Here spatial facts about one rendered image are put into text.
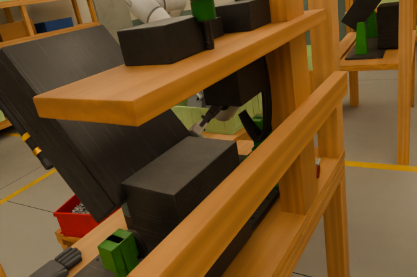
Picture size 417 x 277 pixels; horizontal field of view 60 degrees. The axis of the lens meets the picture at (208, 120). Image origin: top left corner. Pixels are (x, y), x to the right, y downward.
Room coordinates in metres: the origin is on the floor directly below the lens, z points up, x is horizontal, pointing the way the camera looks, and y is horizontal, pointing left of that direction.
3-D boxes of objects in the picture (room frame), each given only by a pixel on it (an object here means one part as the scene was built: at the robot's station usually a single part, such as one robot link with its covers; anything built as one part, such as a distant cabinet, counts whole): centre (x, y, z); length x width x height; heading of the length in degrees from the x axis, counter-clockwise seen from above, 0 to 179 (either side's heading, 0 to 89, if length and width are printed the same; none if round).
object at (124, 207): (1.09, 0.32, 0.97); 0.10 x 0.02 x 0.14; 53
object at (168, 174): (0.90, 0.09, 1.07); 0.30 x 0.18 x 0.34; 143
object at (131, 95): (0.91, -0.07, 1.52); 0.90 x 0.25 x 0.04; 143
